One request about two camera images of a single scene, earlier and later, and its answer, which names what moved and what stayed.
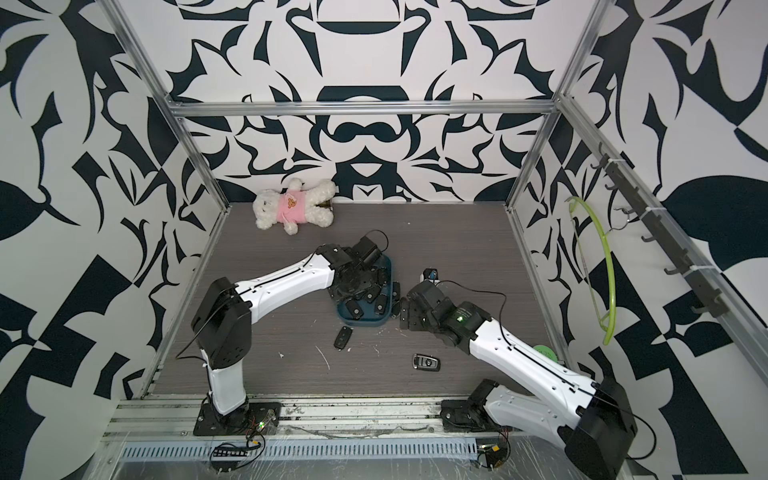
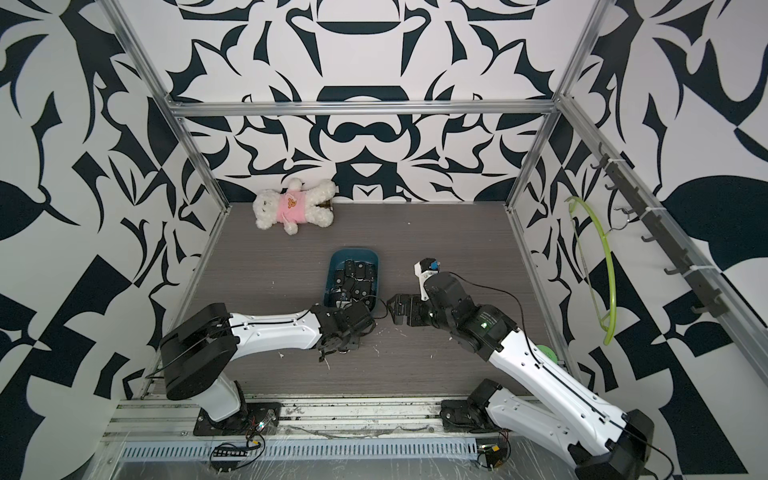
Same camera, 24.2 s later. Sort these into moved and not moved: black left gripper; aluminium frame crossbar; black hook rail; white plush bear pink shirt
Moved: black left gripper
Not moved: black hook rail; white plush bear pink shirt; aluminium frame crossbar
